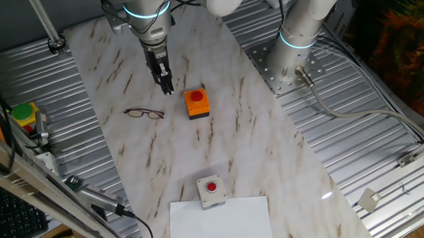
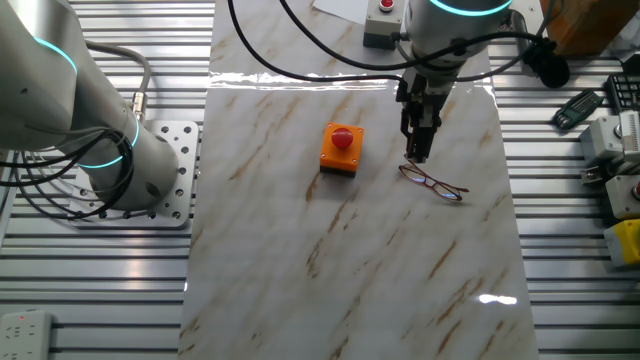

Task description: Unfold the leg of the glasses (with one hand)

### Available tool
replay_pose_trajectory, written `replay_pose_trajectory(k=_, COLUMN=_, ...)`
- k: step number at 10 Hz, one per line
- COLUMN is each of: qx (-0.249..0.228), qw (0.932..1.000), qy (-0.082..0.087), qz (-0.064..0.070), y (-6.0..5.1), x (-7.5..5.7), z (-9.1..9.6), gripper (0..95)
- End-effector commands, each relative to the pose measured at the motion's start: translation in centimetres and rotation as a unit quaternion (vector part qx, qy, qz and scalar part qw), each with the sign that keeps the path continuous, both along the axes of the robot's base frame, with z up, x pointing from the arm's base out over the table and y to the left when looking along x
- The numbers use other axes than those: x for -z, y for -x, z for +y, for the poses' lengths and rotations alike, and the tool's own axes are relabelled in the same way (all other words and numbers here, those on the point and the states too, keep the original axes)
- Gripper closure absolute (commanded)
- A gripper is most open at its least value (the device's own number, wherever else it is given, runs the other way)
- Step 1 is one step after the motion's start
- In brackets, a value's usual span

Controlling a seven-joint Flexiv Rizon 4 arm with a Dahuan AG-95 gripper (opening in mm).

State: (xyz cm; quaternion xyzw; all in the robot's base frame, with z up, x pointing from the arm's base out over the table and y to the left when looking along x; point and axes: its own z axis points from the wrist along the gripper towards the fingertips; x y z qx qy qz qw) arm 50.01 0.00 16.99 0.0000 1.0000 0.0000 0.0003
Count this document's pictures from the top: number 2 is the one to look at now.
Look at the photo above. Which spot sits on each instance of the marble pattern table mat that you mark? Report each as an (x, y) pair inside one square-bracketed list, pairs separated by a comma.
[(300, 250)]

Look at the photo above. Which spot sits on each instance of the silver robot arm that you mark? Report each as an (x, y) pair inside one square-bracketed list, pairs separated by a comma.
[(50, 100)]

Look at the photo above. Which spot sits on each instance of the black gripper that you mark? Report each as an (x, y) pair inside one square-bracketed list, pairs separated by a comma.
[(425, 100)]

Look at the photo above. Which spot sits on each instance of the grey box red button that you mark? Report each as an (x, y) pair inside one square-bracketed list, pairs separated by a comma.
[(382, 25), (625, 197)]

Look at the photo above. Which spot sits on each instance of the orange box red mushroom button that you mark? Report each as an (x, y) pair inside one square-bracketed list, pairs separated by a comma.
[(342, 150)]

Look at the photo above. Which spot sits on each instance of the light grey box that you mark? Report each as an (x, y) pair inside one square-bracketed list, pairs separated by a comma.
[(600, 140)]

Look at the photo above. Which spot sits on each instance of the brown cardboard box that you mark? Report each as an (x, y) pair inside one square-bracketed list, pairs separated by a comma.
[(585, 25)]

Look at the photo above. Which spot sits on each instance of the yellow button box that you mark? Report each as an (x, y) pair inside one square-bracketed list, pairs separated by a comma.
[(625, 242)]

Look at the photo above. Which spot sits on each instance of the silver finned camera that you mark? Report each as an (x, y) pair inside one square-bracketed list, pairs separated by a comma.
[(631, 135)]

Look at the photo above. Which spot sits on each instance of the white power strip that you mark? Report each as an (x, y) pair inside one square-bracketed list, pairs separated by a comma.
[(25, 335)]

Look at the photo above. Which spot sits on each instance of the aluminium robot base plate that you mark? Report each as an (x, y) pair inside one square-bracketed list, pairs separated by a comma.
[(185, 150)]

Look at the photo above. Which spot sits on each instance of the red-framed glasses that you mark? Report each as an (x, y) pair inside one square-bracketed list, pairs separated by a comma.
[(411, 173)]

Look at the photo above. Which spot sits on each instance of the black keyboard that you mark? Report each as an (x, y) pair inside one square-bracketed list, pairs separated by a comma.
[(625, 92)]

